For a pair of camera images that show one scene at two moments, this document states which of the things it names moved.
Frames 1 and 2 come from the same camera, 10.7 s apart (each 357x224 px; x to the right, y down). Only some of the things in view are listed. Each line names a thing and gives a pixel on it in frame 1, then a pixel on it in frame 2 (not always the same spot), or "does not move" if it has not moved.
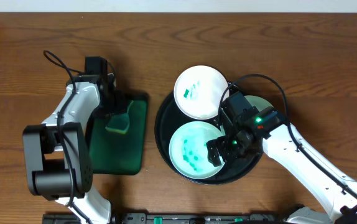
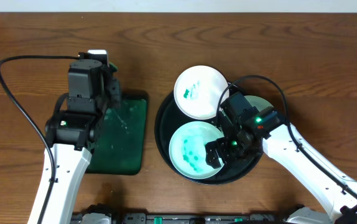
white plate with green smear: x=198 y=91 does not move
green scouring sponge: x=119 y=122 → x=113 y=68
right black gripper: x=227 y=154 does not move
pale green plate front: x=188 y=150 does not move
